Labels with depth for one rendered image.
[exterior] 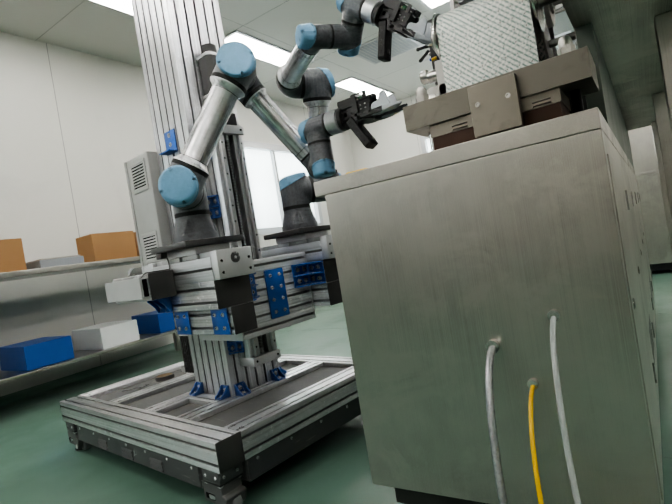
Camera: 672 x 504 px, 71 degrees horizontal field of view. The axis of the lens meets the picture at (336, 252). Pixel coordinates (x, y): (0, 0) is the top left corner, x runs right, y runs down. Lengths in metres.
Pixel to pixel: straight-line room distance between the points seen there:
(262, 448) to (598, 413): 0.96
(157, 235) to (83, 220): 2.53
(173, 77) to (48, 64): 2.93
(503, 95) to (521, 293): 0.42
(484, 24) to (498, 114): 0.36
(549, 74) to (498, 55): 0.27
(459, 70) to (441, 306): 0.64
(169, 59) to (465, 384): 1.57
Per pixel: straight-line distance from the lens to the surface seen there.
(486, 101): 1.11
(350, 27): 1.66
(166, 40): 2.06
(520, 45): 1.34
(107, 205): 4.69
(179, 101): 1.96
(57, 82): 4.84
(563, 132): 1.02
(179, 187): 1.48
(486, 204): 1.04
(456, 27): 1.41
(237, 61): 1.56
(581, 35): 1.34
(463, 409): 1.16
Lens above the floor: 0.73
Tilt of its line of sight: 1 degrees down
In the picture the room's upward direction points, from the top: 9 degrees counter-clockwise
